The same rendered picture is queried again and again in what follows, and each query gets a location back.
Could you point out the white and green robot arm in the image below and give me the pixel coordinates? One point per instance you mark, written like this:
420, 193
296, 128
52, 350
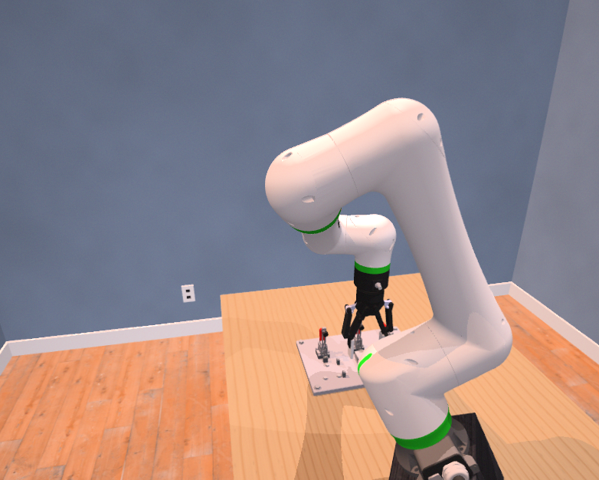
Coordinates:
396, 149

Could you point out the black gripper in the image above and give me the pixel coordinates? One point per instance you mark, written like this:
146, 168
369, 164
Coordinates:
363, 297

